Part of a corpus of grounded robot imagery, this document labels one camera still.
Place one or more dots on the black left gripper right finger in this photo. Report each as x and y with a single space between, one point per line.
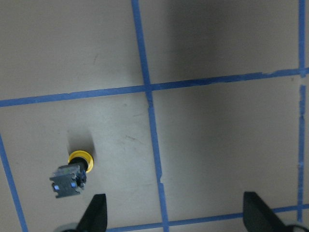
258 217

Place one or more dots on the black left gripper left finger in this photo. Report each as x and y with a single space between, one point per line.
95 216

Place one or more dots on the yellow push button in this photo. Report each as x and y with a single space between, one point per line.
69 180

